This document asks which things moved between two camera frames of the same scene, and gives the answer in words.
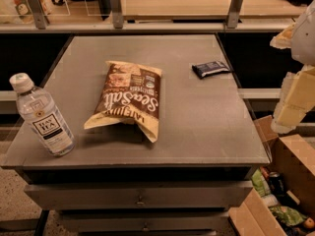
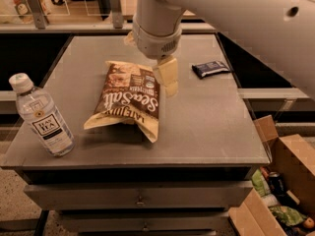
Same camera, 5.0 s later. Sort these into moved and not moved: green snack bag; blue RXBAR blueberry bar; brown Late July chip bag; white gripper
Moved: white gripper
Not moved: blue RXBAR blueberry bar; brown Late July chip bag; green snack bag
